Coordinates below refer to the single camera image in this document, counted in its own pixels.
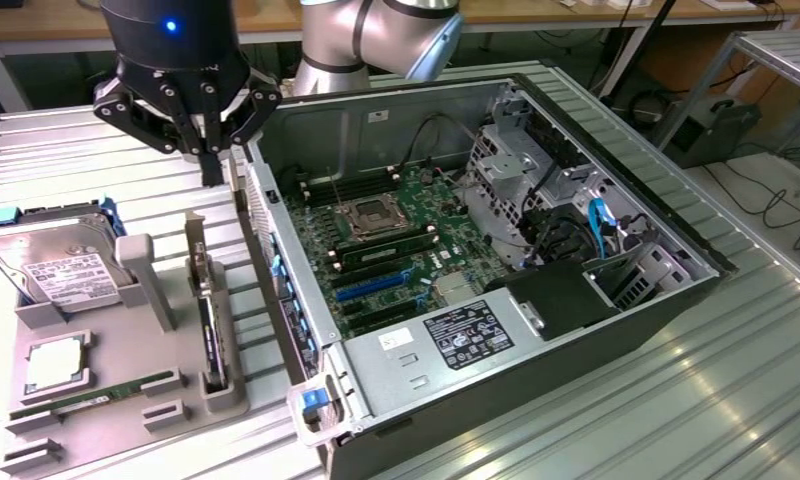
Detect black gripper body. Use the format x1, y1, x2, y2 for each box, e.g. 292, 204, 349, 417
98, 0, 252, 154

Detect graphics card with black fan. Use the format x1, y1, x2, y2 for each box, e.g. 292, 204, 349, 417
183, 209, 233, 392

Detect black RAM slot white clips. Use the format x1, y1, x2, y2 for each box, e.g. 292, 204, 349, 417
298, 166, 401, 192
325, 224, 436, 259
301, 173, 405, 201

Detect CPU socket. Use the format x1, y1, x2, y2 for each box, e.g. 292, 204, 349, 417
336, 197, 405, 241

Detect silver hard disk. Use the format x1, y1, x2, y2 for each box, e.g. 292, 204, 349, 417
0, 214, 138, 314

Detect green RAM stick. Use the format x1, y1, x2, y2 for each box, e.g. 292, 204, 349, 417
9, 369, 174, 421
338, 234, 436, 267

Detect green motherboard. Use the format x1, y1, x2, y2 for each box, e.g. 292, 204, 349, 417
282, 164, 514, 339

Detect silver disk bay cage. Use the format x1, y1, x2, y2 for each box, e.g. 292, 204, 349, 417
462, 84, 618, 264

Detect long black expansion slot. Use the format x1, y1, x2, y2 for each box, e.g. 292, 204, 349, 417
332, 264, 408, 290

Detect black expansion slot blue latch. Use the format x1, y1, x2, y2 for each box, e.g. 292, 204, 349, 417
342, 298, 422, 321

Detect silver chipset heatsink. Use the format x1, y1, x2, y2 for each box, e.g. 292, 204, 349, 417
432, 273, 485, 307

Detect grey parts rack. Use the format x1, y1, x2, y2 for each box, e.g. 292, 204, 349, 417
0, 232, 253, 476

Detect silver CPU chip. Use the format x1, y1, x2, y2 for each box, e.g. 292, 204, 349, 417
23, 342, 87, 389

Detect silver power supply unit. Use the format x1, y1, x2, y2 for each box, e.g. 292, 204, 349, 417
341, 287, 625, 419

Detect black plastic shroud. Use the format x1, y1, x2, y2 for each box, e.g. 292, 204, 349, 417
502, 259, 621, 344

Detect blue case latch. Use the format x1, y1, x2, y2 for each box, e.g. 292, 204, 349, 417
298, 389, 328, 416

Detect open black PC case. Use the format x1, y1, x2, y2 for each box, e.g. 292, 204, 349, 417
215, 72, 739, 480

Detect aluminium slatted side table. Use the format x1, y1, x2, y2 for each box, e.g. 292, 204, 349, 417
652, 29, 800, 151

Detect wooden desk white frame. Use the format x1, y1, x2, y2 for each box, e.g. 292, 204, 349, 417
0, 0, 800, 114

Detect black looped wire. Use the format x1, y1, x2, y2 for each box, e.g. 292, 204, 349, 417
398, 113, 474, 169

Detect black power wire bundle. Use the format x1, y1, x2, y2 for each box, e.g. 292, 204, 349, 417
522, 204, 605, 266

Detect blue SATA wire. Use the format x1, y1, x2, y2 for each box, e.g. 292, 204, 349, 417
589, 197, 618, 261

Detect black coiled cable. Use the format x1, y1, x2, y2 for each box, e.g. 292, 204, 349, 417
629, 89, 669, 126

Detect silver perforated bracket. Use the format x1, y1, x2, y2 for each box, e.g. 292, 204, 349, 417
585, 239, 719, 311

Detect grey floor unit with handle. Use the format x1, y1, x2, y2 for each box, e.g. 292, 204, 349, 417
656, 97, 765, 169

